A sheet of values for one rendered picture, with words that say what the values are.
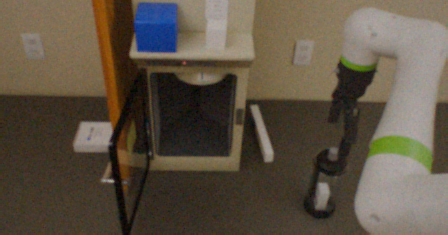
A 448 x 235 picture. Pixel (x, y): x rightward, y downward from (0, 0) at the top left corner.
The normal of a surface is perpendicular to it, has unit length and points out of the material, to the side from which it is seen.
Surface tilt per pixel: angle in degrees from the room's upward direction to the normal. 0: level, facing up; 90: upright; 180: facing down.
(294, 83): 90
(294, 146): 0
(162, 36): 90
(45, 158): 0
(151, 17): 0
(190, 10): 90
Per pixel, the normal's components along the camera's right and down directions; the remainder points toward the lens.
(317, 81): 0.03, 0.66
